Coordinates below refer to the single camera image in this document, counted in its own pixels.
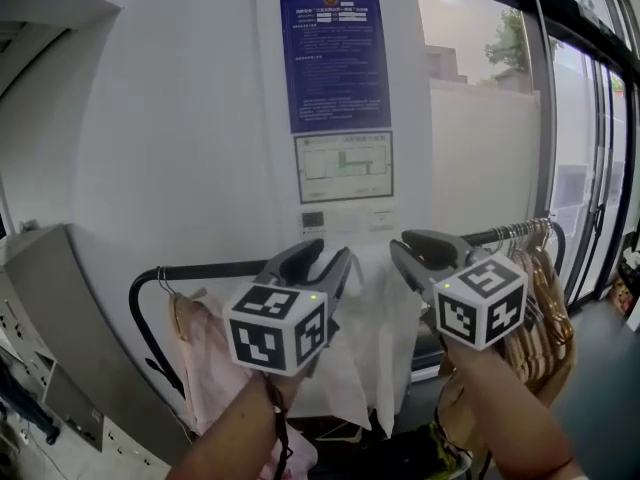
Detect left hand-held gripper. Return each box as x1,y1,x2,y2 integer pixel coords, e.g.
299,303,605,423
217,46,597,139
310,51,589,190
221,238,354,374

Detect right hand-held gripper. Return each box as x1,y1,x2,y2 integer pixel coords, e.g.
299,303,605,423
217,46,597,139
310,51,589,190
389,228,530,352

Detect white cloth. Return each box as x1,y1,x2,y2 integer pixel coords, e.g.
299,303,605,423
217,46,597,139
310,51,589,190
287,252,422,440

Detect black clothes rack rail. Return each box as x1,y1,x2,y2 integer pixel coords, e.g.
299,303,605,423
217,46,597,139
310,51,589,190
128,219,568,404

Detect person's right forearm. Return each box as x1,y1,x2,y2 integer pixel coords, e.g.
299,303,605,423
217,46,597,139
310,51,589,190
439,339,582,480

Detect person's left forearm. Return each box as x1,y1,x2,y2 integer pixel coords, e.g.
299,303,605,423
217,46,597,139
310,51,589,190
167,366,302,480

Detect framed floor plan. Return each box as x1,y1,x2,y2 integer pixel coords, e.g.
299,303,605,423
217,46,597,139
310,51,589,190
292,129,395,206

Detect pink shirt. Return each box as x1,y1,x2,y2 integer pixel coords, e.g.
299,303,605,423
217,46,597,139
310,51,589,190
171,291,321,480

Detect wooden hanger with shirt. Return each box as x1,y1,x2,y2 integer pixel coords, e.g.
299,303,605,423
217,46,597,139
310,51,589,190
156,266,209,344

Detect small paper notice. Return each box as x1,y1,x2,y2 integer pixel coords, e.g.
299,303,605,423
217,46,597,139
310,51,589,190
551,206,584,237

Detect large paper notice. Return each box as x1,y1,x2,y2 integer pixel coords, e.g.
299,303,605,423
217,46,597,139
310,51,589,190
554,164,587,210

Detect yellow black patterned item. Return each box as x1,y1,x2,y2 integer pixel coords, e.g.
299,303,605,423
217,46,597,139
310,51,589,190
428,417,472,480

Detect black framed glass door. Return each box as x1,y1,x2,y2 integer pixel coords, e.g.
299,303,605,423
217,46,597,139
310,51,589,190
528,0,640,310

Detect grey metal cabinet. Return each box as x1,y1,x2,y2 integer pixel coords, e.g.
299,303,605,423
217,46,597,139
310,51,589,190
2,223,201,455

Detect white perforated panel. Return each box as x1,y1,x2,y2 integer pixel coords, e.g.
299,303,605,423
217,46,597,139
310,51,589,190
0,262,69,405

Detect wall thermostat panel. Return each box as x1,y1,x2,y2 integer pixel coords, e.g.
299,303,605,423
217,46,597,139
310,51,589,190
299,209,327,235

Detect plain white wall switch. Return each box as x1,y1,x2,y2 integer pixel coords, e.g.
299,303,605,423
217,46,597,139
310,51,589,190
329,209,362,235

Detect labelled white wall switch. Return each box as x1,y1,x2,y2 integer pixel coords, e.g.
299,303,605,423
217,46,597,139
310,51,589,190
368,208,397,234

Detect black wrist cord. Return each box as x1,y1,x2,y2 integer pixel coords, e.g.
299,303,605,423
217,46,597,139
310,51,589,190
263,373,295,480

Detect blue wall poster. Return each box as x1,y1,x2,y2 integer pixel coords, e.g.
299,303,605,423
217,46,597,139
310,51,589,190
279,0,393,136

